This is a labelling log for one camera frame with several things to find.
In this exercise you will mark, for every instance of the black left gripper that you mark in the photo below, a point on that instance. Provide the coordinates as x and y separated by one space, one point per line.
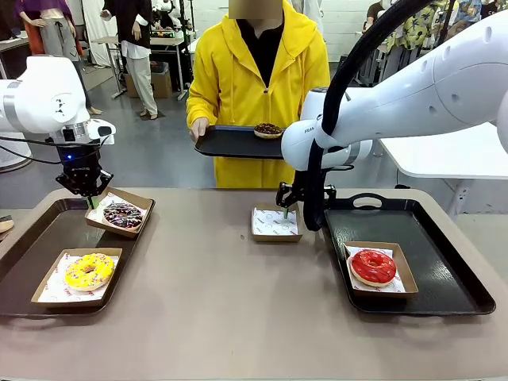
79 162

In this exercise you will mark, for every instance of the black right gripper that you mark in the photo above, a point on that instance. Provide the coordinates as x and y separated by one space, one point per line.
298 178

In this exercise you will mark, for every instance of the chocolate donut purple white sprinkles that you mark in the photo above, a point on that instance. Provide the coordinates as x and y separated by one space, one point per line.
122 216

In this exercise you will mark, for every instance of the brown cardboard box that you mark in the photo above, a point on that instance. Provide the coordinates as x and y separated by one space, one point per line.
385 294
119 234
67 303
275 239

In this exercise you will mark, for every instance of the dark chocolate donut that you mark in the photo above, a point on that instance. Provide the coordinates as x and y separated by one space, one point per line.
268 130

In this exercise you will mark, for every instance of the black serving tray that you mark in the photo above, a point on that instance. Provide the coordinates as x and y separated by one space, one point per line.
230 145

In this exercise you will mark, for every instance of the yellow sprinkled donut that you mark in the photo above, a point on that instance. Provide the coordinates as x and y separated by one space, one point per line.
79 278

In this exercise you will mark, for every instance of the red glazed donut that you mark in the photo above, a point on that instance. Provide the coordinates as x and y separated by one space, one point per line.
373 268

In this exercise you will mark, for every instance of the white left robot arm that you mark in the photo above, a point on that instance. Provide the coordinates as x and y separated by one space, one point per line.
39 95

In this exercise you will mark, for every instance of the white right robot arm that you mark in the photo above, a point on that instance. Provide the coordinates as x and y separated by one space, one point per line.
436 79

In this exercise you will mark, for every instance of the person's right forearm yellow sleeve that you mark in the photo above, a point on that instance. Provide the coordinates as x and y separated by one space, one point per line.
200 107

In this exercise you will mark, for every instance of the dark brown plastic tray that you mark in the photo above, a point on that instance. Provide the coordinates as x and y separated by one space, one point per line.
436 238
47 234

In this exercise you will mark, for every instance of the person's right hand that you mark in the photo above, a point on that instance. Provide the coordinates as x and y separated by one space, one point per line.
198 129

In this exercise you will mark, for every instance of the beige round object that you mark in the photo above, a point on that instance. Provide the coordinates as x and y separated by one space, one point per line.
6 224

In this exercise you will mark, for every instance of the brown cardboard carton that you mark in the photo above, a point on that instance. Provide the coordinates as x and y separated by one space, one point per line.
162 85

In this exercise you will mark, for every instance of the person in yellow hoodie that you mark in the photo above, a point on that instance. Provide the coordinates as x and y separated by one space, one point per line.
230 79

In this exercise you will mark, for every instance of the large white table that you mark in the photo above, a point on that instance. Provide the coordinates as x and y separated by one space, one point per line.
444 151

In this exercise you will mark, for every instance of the mannequin black top cream trousers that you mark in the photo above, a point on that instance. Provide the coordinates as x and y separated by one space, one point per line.
137 47

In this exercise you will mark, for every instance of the wooden top desk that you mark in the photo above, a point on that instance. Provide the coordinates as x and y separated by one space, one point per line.
109 40

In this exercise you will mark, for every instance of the mannequin purple top grey trousers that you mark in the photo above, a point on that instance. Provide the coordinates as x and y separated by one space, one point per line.
59 39

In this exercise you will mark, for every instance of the white standing desk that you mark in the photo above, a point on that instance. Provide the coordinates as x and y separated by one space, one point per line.
193 45

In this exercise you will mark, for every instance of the black stand pole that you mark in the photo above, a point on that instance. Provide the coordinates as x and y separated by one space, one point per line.
448 20

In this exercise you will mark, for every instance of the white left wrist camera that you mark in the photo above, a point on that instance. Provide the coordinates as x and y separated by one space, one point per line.
101 129

